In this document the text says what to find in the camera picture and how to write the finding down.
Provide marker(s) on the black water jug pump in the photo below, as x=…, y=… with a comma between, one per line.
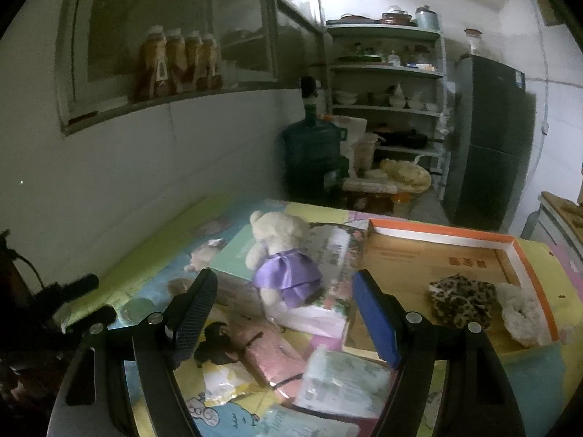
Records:
x=309, y=93

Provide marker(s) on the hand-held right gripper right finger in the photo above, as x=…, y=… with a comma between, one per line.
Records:
x=375, y=316

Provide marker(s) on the white teddy bear purple dress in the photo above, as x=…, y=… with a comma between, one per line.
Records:
x=278, y=236

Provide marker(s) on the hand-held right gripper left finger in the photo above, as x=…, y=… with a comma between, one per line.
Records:
x=196, y=316

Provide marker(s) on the black pan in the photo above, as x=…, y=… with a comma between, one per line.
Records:
x=403, y=139

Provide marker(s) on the leopard print scrunchie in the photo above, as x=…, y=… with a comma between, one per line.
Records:
x=462, y=300

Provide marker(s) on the clear plastic container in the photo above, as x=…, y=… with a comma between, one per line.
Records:
x=365, y=152

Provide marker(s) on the orange rimmed cardboard box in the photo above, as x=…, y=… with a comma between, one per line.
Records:
x=410, y=255

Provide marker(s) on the white shelf rack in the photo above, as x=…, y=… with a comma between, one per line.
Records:
x=387, y=70

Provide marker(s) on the glass window frame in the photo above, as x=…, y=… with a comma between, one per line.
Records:
x=268, y=32

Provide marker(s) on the yellow white packet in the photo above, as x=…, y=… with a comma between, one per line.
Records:
x=223, y=387

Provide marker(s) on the floral tissue pack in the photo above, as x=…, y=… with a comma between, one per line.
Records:
x=330, y=255

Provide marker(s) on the white board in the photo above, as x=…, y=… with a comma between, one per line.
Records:
x=353, y=127

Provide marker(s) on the wooden bench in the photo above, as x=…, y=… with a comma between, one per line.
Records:
x=562, y=218

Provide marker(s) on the yellow filled bag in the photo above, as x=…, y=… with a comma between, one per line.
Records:
x=405, y=175

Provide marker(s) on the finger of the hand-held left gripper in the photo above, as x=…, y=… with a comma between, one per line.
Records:
x=75, y=286
x=93, y=316

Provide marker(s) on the black bow hair clip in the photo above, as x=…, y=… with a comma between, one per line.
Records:
x=216, y=341

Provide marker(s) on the red bowls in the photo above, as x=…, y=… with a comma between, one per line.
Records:
x=396, y=19

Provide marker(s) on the blue water jug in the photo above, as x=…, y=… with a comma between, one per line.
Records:
x=309, y=150

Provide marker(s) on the orange sauce bottle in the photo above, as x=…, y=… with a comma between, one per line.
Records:
x=212, y=61
x=193, y=61
x=152, y=68
x=175, y=63

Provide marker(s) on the glass jar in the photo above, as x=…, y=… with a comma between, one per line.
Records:
x=473, y=43

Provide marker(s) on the green print tissue pack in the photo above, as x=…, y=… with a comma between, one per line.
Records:
x=346, y=382
x=296, y=424

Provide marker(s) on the dark grey refrigerator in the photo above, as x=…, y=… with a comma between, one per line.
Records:
x=492, y=145

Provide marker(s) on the white fluffy scrunchie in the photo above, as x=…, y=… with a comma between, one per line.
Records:
x=524, y=314

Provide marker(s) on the mint green tissue box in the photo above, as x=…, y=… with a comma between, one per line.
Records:
x=232, y=255

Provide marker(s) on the metal pot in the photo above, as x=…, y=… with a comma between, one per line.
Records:
x=427, y=18

